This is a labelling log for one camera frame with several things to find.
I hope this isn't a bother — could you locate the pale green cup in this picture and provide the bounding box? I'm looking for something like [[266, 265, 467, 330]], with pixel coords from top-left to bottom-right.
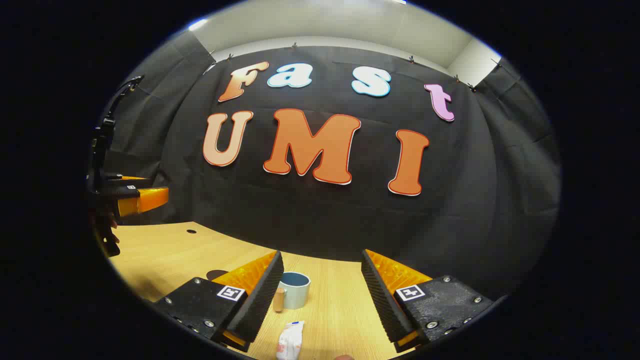
[[272, 271, 311, 313]]

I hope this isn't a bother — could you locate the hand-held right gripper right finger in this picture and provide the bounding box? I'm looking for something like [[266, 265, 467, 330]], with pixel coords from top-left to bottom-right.
[[361, 248, 496, 354]]

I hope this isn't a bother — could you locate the black backdrop cloth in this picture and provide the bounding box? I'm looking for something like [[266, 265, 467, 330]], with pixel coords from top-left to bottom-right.
[[92, 30, 562, 301]]

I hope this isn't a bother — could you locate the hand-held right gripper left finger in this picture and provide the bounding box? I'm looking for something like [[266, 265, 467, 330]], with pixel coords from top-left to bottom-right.
[[152, 250, 285, 353]]

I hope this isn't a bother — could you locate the wooden desktop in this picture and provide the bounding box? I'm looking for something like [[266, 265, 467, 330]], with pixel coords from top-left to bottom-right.
[[107, 221, 416, 360]]

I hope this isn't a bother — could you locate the black cable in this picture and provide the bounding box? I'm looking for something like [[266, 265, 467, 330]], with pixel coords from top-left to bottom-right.
[[106, 75, 145, 121]]

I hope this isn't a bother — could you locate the white toothpaste tube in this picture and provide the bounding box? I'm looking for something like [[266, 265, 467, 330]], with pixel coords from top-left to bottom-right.
[[276, 320, 305, 360]]

